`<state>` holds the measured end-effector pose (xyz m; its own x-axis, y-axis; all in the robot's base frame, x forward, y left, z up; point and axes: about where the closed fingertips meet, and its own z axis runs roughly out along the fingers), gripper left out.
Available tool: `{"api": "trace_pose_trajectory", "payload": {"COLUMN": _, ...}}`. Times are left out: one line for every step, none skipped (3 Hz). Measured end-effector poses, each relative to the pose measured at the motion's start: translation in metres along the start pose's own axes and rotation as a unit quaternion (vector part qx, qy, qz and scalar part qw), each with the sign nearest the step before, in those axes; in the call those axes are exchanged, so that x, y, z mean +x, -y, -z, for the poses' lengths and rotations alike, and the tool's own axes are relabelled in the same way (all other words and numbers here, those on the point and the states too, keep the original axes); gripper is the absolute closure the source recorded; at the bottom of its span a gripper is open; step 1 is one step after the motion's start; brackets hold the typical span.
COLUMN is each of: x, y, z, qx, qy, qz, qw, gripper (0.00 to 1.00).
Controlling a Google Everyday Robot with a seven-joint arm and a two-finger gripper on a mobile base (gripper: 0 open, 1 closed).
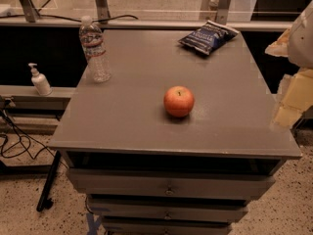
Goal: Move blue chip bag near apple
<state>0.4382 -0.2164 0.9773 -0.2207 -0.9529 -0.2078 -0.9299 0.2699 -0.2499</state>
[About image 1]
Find grey drawer cabinet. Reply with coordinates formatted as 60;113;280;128
50;29;300;235

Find top grey drawer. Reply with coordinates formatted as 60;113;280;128
67;168;275;200

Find grey drawer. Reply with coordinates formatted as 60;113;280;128
88;198;247;223
67;168;275;200
102;218;231;235

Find clear plastic water bottle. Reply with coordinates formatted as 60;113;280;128
79;16;112;83

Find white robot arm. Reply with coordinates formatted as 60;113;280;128
265;1;313;129

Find red apple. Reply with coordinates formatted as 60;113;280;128
163;86;195;118

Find metal railing post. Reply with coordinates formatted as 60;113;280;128
95;0;111;24
19;0;38;23
216;0;231;24

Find blue chip bag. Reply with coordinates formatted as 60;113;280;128
179;21;239;56

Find left metal railing post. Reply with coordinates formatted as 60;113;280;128
19;0;38;23

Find middle metal railing post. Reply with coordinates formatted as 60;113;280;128
95;0;111;24

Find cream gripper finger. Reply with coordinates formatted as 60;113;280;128
265;28;291;58
272;68;313;129

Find bottom grey drawer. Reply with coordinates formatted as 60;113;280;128
102;218;231;235

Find white pump dispenser bottle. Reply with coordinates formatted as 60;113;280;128
28;63;52;96

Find right metal railing post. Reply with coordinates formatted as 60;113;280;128
216;0;231;24

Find black cable on ledge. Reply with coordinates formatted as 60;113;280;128
0;14;140;24

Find black stand leg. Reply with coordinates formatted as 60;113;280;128
36;151;61;212

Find black floor cables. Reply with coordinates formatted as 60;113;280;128
0;96;69;169

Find middle grey drawer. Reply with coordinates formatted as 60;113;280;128
88;198;247;223

